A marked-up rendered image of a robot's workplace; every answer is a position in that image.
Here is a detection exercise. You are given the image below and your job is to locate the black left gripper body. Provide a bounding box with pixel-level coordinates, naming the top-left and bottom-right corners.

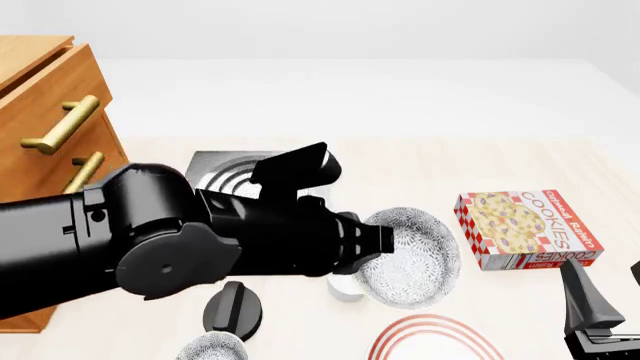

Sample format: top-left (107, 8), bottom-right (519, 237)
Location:
top-left (333, 211), bottom-right (397, 275)

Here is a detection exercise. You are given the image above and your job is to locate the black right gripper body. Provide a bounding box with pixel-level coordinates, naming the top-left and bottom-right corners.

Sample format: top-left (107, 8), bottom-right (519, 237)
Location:
top-left (563, 324), bottom-right (640, 360)

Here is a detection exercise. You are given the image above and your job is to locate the large black white patterned bowl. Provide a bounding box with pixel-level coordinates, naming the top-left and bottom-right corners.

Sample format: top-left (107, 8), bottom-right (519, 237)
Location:
top-left (355, 206), bottom-right (463, 311)

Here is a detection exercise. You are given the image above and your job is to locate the white plate with red rings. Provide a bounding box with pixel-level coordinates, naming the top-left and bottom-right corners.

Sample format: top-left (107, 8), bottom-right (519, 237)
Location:
top-left (367, 313), bottom-right (506, 360)

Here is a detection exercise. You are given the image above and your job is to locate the flat black stove plate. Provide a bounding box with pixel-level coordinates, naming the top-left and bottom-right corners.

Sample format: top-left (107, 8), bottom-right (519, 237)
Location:
top-left (184, 150), bottom-right (332, 201)

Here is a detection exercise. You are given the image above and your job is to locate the small black white patterned bowl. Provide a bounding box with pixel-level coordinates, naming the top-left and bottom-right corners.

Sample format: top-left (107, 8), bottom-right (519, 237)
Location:
top-left (174, 330), bottom-right (250, 360)

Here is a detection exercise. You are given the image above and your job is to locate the wooden cabinet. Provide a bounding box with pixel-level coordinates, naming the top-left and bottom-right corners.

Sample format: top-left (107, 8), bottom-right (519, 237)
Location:
top-left (0, 35), bottom-right (130, 334)

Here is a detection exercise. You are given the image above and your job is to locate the small white cup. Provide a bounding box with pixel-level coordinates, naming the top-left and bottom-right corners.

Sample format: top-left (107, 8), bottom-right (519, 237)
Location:
top-left (327, 272), bottom-right (367, 303)

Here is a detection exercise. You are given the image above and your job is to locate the oatmeal raisin cookies box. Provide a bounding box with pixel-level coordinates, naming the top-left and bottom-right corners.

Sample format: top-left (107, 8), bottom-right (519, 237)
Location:
top-left (453, 189), bottom-right (605, 272)

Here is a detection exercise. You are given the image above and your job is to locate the round black stove knob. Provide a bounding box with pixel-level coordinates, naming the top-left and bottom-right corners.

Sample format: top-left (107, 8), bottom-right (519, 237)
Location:
top-left (202, 280), bottom-right (264, 343)

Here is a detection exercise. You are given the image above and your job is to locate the wooden drawer with short handle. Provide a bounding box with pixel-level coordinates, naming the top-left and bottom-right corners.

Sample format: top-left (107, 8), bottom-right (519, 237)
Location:
top-left (0, 111), bottom-right (130, 206)

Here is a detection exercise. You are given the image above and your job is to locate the short brass drawer handle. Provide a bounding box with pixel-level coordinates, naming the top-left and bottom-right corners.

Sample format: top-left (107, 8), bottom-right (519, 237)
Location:
top-left (63, 150), bottom-right (106, 195)

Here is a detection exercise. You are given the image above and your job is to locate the long brass drawer handle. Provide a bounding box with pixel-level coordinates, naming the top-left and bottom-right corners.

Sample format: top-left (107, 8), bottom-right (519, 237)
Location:
top-left (19, 94), bottom-right (102, 156)

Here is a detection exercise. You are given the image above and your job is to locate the wooden drawer with long handle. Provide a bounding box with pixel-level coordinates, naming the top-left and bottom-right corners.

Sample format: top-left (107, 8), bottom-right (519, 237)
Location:
top-left (0, 42), bottom-right (114, 177)

